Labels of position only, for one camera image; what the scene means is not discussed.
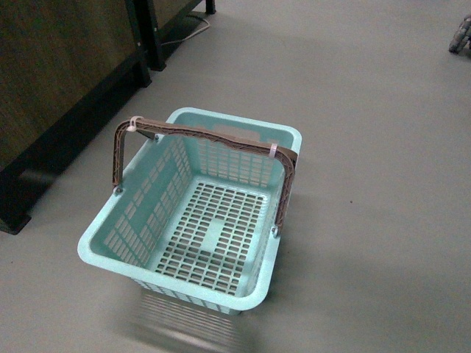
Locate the light blue plastic basket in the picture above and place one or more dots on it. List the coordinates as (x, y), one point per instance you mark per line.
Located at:
(193, 219)

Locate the brown basket handle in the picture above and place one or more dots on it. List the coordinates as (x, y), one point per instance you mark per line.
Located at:
(149, 128)

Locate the dark wooden display stand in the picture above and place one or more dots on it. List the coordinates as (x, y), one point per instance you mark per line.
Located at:
(58, 59)

